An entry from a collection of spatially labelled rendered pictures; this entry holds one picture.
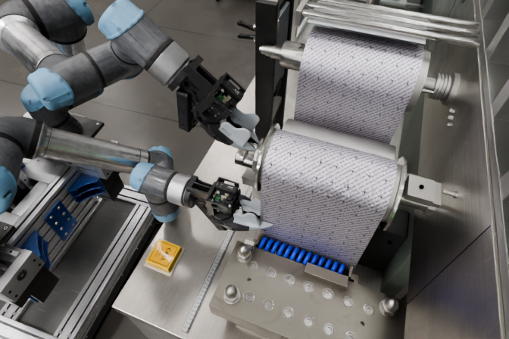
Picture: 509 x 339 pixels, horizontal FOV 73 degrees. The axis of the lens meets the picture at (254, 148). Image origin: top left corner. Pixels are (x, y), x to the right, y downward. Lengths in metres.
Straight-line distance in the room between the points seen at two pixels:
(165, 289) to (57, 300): 0.97
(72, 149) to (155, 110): 1.87
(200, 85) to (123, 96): 2.37
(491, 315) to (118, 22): 0.64
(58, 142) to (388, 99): 0.76
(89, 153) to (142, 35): 0.41
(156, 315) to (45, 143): 0.49
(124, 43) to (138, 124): 2.07
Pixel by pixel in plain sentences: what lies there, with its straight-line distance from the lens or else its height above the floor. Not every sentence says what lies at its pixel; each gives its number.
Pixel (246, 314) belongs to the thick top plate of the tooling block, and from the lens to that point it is 0.80.
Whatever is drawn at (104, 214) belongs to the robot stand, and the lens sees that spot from 2.01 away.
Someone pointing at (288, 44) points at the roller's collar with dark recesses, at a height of 1.37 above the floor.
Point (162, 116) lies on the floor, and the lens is 2.71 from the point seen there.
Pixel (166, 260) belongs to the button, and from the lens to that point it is 0.98.
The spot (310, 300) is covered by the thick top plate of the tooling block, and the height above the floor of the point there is 1.03.
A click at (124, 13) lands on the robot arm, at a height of 1.52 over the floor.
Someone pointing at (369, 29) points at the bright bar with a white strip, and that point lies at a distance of 0.78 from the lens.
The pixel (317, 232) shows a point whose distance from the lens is 0.78.
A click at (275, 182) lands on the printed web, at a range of 0.67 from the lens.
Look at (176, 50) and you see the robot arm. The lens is 0.64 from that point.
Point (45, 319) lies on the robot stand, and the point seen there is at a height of 0.21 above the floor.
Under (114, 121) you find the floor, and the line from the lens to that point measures 2.79.
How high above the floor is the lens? 1.80
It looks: 49 degrees down
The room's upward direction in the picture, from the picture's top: straight up
